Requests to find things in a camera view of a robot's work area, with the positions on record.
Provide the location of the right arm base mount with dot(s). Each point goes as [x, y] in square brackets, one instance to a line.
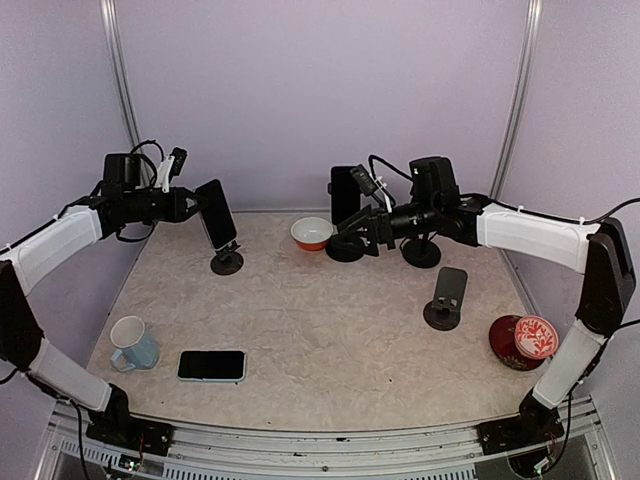
[533, 424]

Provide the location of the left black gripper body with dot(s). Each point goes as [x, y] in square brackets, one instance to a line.
[140, 211]

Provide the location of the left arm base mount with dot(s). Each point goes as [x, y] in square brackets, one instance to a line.
[130, 432]

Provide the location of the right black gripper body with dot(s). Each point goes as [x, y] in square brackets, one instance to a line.
[388, 233]

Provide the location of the orange white bowl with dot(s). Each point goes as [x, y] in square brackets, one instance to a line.
[312, 233]

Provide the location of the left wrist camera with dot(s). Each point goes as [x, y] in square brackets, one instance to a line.
[170, 167]

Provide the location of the dark red saucer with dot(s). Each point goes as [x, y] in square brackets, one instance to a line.
[502, 343]

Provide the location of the blue cased bottom phone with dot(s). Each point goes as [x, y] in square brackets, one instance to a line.
[212, 366]

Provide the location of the right aluminium frame post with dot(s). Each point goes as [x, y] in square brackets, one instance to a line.
[516, 110]

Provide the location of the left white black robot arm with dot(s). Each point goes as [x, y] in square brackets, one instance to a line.
[28, 263]

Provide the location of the black teal phone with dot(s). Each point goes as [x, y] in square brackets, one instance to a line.
[344, 192]

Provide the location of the black pole phone stand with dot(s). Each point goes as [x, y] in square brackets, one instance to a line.
[341, 256]
[421, 251]

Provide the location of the aluminium frame post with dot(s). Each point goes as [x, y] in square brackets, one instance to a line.
[109, 17]
[516, 110]

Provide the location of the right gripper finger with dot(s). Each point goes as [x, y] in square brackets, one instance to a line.
[354, 242]
[359, 221]

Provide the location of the left aluminium frame post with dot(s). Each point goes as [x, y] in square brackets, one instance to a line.
[109, 17]

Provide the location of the red patterned bowl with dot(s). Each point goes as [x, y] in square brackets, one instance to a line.
[535, 338]

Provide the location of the light blue mug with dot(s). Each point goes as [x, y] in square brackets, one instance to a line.
[135, 347]

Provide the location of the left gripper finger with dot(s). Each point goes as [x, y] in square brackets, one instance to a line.
[192, 211]
[193, 200]

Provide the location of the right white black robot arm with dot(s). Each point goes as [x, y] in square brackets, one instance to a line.
[595, 250]

